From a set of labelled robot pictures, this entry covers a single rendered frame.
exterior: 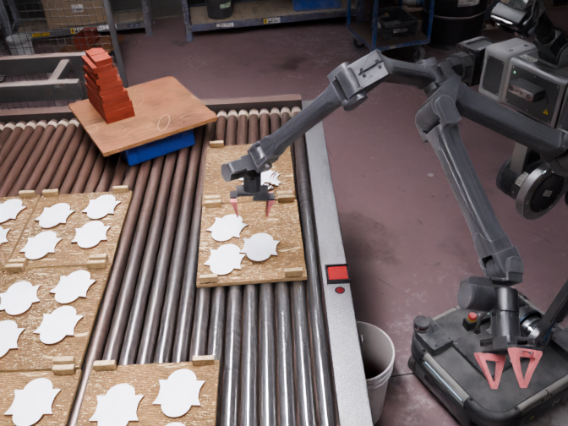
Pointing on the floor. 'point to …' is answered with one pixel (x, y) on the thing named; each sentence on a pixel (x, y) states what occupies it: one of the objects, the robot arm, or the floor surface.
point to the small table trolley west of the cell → (359, 31)
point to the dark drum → (454, 22)
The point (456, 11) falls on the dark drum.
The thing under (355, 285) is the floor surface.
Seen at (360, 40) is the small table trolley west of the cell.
